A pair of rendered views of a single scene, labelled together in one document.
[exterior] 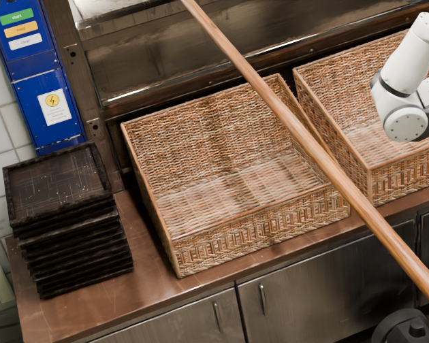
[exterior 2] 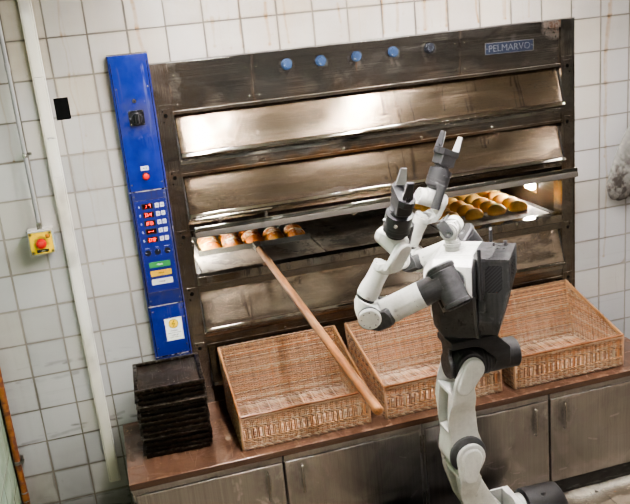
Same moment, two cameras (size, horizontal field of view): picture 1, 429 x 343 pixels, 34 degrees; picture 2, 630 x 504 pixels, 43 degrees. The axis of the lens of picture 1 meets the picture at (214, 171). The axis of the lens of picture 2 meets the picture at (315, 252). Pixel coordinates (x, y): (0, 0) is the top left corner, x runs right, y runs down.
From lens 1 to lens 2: 1.45 m
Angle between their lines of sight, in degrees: 20
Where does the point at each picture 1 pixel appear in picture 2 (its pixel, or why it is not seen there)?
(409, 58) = (369, 280)
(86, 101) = (195, 328)
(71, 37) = (192, 282)
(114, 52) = (219, 297)
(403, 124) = (367, 317)
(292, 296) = (325, 480)
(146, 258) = (222, 439)
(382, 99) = (357, 303)
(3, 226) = (122, 416)
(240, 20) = (308, 284)
